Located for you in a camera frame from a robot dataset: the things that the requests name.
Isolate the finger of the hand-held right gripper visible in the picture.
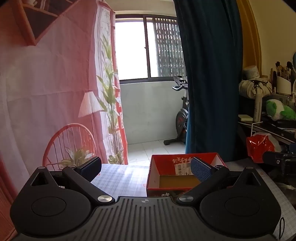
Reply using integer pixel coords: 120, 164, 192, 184
263, 150, 296, 165

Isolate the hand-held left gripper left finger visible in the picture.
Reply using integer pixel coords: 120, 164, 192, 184
30, 156, 115, 205

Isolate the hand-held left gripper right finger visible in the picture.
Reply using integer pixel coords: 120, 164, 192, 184
176, 157, 265, 205

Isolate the red strawberry print cardboard box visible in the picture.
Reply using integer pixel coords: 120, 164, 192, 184
146, 152, 226, 197

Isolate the red plastic bag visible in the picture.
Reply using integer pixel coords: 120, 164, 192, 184
246, 132, 281, 163

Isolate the black desk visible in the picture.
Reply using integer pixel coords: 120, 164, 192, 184
238, 93, 296, 145

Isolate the checked printed tablecloth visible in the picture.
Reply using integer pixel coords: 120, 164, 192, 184
91, 160, 296, 241

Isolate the green and white plush toy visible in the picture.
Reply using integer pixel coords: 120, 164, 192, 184
265, 99, 296, 121

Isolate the white spray bottle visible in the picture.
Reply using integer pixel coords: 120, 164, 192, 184
253, 94, 263, 123

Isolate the black exercise bike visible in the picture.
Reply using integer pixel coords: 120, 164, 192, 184
164, 75, 190, 146

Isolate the beige cloth bag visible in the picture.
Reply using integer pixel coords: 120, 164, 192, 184
239, 79, 273, 98

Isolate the white brush holder cup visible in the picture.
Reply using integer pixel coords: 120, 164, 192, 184
276, 75, 291, 94

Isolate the bundle of makeup brushes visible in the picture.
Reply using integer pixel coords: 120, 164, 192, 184
273, 61, 296, 82

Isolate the pink printed backdrop cloth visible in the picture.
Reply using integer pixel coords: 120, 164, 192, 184
0, 0, 129, 241

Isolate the dark teal curtain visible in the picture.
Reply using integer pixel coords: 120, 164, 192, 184
173, 0, 245, 163

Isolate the dark framed window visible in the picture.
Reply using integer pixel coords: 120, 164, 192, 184
115, 14, 186, 84

